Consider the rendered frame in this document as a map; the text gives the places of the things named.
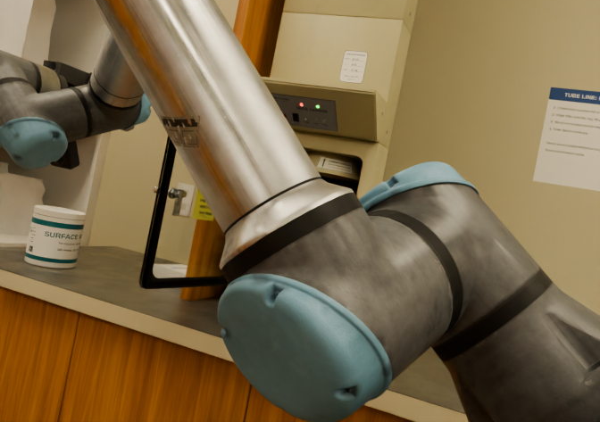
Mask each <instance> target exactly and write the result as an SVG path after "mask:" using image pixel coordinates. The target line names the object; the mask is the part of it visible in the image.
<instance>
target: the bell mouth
mask: <svg viewBox="0 0 600 422"><path fill-rule="evenodd" d="M308 156H309V158H310V159H311V161H312V163H313V165H314V167H315V168H316V169H317V171H318V172H319V174H320V176H322V177H326V178H334V179H340V180H345V181H351V182H359V180H360V176H361V171H360V168H359V163H358V161H357V160H356V159H353V158H350V157H346V156H343V155H338V154H334V153H324V152H317V151H309V153H308Z"/></svg>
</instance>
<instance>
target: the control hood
mask: <svg viewBox="0 0 600 422"><path fill-rule="evenodd" d="M261 78H262V80H263V82H264V84H265V85H266V87H267V88H268V89H269V91H270V92H271V93H274V94H282V95H295V96H302V97H310V98H317V99H325V100H332V101H335V102H336V113H337V132H336V131H329V130H324V129H317V128H306V127H299V126H293V125H290V127H291V128H292V129H293V130H300V131H306V132H313V133H318V134H324V135H331V136H337V137H348V138H354V139H361V140H367V141H373V142H378V141H379V137H380V132H381V128H382V123H383V119H384V114H385V110H386V104H387V102H386V101H385V100H384V99H383V97H382V96H381V95H380V94H379V93H378V92H377V91H376V90H375V89H369V88H362V87H347V86H339V85H331V84H322V83H314V82H306V81H298V80H290V79H275V78H266V77H261Z"/></svg>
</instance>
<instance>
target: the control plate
mask: <svg viewBox="0 0 600 422"><path fill-rule="evenodd" d="M271 95H272V96H273V98H274V100H275V101H276V103H277V105H278V106H279V108H280V109H281V111H282V113H285V114H286V115H287V117H286V119H287V122H288V123H289V125H293V126H299V127H306V128H317V129H324V130H329V131H336V132H338V124H337V113H336V102H335V101H332V100H325V99H317V98H310V97H302V96H295V95H282V94H274V93H271ZM300 103H303V104H304V106H300V105H299V104H300ZM317 104H318V105H319V106H320V108H319V109H318V108H316V105H317ZM292 113H298V117H299V122H296V121H293V115H292ZM304 117H307V118H308V120H305V119H304ZM314 118H316V119H317V121H314V120H313V119H314ZM323 120H326V121H327V122H323Z"/></svg>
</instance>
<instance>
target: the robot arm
mask: <svg viewBox="0 0 600 422"><path fill-rule="evenodd" d="M92 1H93V2H94V4H95V6H96V8H97V10H98V11H99V13H100V15H101V16H102V18H103V20H104V22H105V24H106V26H107V28H108V31H107V33H106V36H105V39H104V42H103V45H102V48H101V51H100V53H99V55H98V58H97V60H96V65H95V68H94V69H93V72H90V73H87V72H85V71H83V70H79V69H76V68H74V67H71V66H70V65H67V64H65V63H62V62H51V61H46V60H44V63H43V65H40V64H37V63H35V62H31V61H28V60H26V59H23V58H20V57H19V56H16V55H13V54H9V53H7V52H5V51H2V50H0V145H1V146H2V147H3V148H4V149H5V151H6V152H8V154H9V155H10V157H11V158H12V160H13V161H14V162H15V163H16V164H17V165H18V166H20V167H22V168H25V169H31V170H33V169H40V168H44V167H46V166H48V165H49V163H50V164H51V165H53V166H55V167H60V168H64V169H68V170H72V169H74V168H76V167H78V166H79V154H78V148H77V142H76V140H80V139H83V138H86V137H91V136H95V135H99V134H103V133H106V132H111V131H114V130H118V129H120V130H123V131H127V132H128V131H130V130H132V129H133V128H134V127H135V125H137V124H140V123H143V122H145V121H146V120H147V119H148V118H149V116H150V114H151V109H150V107H151V105H152V106H153V108H154V111H155V113H156V114H157V116H158V118H159V120H160V121H161V123H162V125H163V127H164V128H165V130H166V132H167V134H168V136H169V137H170V139H171V141H172V143H173V144H174V146H175V148H176V149H177V151H178V153H179V156H180V157H181V159H182V161H183V162H184V163H185V165H186V167H187V169H188V171H189V173H190V175H191V177H192V178H193V179H194V181H195V183H196V185H197V187H198V189H199V191H200V192H201V194H202V196H203V198H204V199H205V201H206V203H207V205H208V206H209V208H210V210H211V212H212V214H213V216H214V217H215V219H216V220H217V222H218V224H219V226H220V227H221V230H222V232H223V233H224V235H225V246H224V249H223V253H222V256H221V262H220V266H219V267H220V269H221V272H222V274H223V276H224V277H225V278H226V280H227V282H228V284H229V285H228V286H227V288H226V290H225V291H224V293H223V294H222V296H221V298H220V300H219V304H218V314H217V315H218V322H219V324H220V325H221V326H222V327H223V329H222V330H221V337H222V339H223V342H224V343H225V346H226V348H227V350H228V352H229V355H230V356H231V358H232V359H233V361H234V362H235V364H236V365H237V367H238V369H239V370H240V371H241V373H242V374H243V375H244V377H245V378H246V379H247V380H248V382H249V383H250V384H251V385H252V386H253V387H254V388H255V389H256V390H257V391H258V392H259V393H260V394H261V395H262V396H263V397H264V398H266V399H267V400H268V401H270V402H271V403H272V404H273V405H275V406H276V407H279V408H281V409H283V410H284V411H286V413H288V414H289V415H291V416H294V417H296V418H300V419H302V420H305V421H309V422H337V421H339V420H342V419H344V418H347V417H349V416H350V415H351V414H353V413H354V412H355V411H357V410H358V409H359V408H361V407H362V405H364V404H365V403H366V402H367V401H371V400H374V399H376V398H378V397H380V396H381V395H382V394H383V393H384V392H385V391H386V390H387V389H388V388H389V386H390V384H391V382H392V381H393V380H394V379H395V378H396V377H398V376H399V375H400V374H401V373H402V372H403V371H404V370H406V369H407V368H408V367H409V366H410V365H411V364H413V363H414V362H415V361H416V360H417V359H418V358H419V357H420V356H421V355H422V354H423V353H424V352H425V351H426V350H428V349H429V348H430V347H431V348H432V349H433V350H434V351H435V353H436V354H437V355H438V357H439V358H440V359H441V360H442V361H443V363H444V364H445V365H446V367H447V369H448V371H449V372H450V374H451V377H452V379H453V381H454V386H455V388H456V391H457V393H458V395H459V398H460V400H461V403H462V406H463V409H464V412H465V414H466V417H467V419H468V421H469V422H599V421H600V316H599V315H598V314H596V313H595V312H593V311H592V310H591V309H589V308H587V307H586V306H584V305H583V304H581V303H580V302H578V301H576V300H575V299H573V298H571V297H570V296H569V295H567V294H566V293H564V292H563V291H562V290H561V289H559V288H558V287H557V285H556V284H555V283H554V282H553V281H552V280H551V279H550V277H549V276H548V275H547V274H546V273H545V272H544V270H542V269H541V268H540V266H539V265H538V264H537V263H536V262H535V260H534V259H533V258H532V257H531V256H530V255H529V253H528V252H527V251H526V250H525V249H524V247H523V246H522V245H521V244H520V243H519V242H518V240H517V239H516V238H515V237H514V236H513V234H512V233H511V232H510V231H509V230H508V229H507V227H506V226H505V225H504V224H503V223H502V221H501V220H500V219H499V218H498V217H497V216H496V215H495V214H494V213H493V212H492V211H491V209H490V208H489V207H488V206H487V205H486V203H485V202H484V201H483V200H482V199H481V198H480V197H479V192H478V190H477V189H476V188H475V186H474V185H473V184H471V183H470V182H468V181H466V180H465V179H464V178H463V177H462V176H461V175H460V174H459V173H458V172H457V171H456V170H455V169H454V168H453V167H451V166H450V165H448V164H446V163H443V162H440V161H429V162H424V163H421V164H418V165H415V166H412V167H410V168H408V169H406V170H402V171H400V172H398V173H396V174H395V175H394V176H393V177H392V178H391V179H390V180H388V181H386V182H381V183H380V184H378V185H376V186H375V187H373V188H372V189H371V190H370V191H369V192H368V193H366V194H365V195H364V196H362V197H361V198H360V199H359V200H358V198H357V196H356V195H355V193H354V191H353V190H352V189H351V188H347V187H344V186H338V185H334V184H330V183H328V182H326V181H325V180H323V179H322V178H321V176H320V174H319V172H318V171H317V169H316V168H315V167H314V165H313V163H312V161H311V159H310V158H309V156H308V154H307V153H306V151H305V149H304V148H303V146H302V145H301V143H300V141H299V140H298V138H297V136H296V134H295V132H294V131H293V129H292V128H291V127H290V125H289V123H288V121H287V119H286V118H285V116H284V114H283V113H282V111H281V109H280V108H279V106H278V105H277V103H276V101H275V100H274V98H273V96H272V95H271V92H270V91H269V89H268V88H267V87H266V85H265V84H264V82H263V80H262V78H261V76H260V75H259V73H258V71H257V70H256V68H255V66H254V65H253V63H252V62H251V60H250V58H249V57H248V55H247V53H246V51H245V49H244V48H243V46H242V45H241V44H240V42H239V40H238V38H237V36H236V35H235V33H234V31H233V30H232V28H231V26H230V25H229V23H228V22H227V20H226V18H225V17H224V15H223V13H222V12H221V9H220V8H219V6H218V5H217V4H216V2H215V1H214V0H92ZM54 70H55V71H54Z"/></svg>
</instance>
